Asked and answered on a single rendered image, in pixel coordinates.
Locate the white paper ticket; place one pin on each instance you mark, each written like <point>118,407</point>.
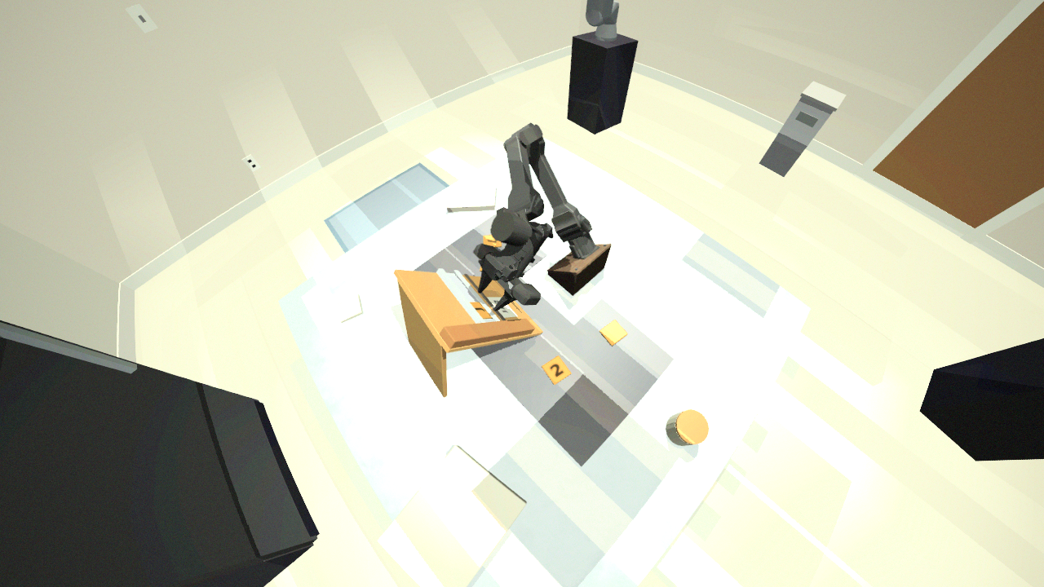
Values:
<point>506,311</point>

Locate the tan board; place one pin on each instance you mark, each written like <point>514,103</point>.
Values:
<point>439,317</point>

